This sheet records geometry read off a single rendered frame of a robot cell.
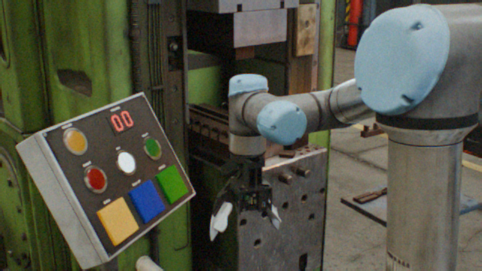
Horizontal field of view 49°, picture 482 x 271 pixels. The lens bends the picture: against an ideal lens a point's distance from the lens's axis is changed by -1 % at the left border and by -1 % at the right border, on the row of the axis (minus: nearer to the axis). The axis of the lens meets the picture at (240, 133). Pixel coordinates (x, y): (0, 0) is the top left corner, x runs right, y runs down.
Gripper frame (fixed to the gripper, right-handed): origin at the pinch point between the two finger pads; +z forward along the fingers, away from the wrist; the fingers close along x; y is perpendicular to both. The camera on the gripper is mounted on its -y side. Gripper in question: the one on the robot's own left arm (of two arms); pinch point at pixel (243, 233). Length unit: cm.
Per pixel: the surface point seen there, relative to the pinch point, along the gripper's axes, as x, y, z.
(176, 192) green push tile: -11.6, -13.8, -5.7
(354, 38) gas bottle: 429, -676, 74
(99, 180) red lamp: -29.1, -4.2, -15.1
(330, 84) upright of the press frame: 60, -76, -12
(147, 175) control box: -18.1, -12.9, -11.2
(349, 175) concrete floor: 156, -214, 93
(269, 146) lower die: 25, -46, -2
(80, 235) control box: -33.9, 1.6, -6.5
